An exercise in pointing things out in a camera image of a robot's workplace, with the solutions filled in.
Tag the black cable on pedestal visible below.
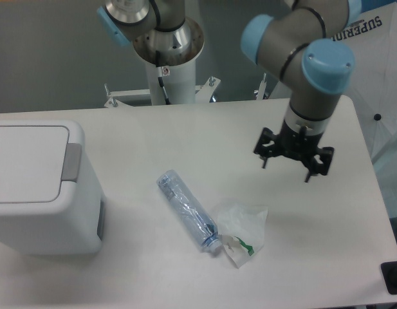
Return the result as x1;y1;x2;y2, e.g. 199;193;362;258
154;50;172;106

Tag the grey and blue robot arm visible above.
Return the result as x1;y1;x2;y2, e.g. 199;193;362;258
97;1;362;176

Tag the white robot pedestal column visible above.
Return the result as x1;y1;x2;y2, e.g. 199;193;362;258
133;17;205;106

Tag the white push-lid trash can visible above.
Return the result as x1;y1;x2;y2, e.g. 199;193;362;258
0;120;105;255

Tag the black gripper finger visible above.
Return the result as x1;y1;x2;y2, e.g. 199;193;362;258
254;127;282;169
303;147;335;183

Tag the white umbrella with text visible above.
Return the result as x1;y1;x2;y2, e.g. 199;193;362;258
332;1;397;156

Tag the black device at table edge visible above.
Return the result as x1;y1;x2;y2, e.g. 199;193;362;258
380;261;397;295

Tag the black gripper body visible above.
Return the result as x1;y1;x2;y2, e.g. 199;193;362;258
277;121;323;157

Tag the white metal base frame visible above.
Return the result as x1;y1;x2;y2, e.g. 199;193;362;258
103;72;270;109

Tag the clear plastic wrapper green print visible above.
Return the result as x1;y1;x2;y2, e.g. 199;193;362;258
214;200;268;268

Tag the clear crushed plastic bottle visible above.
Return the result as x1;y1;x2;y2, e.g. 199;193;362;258
156;170;222;254

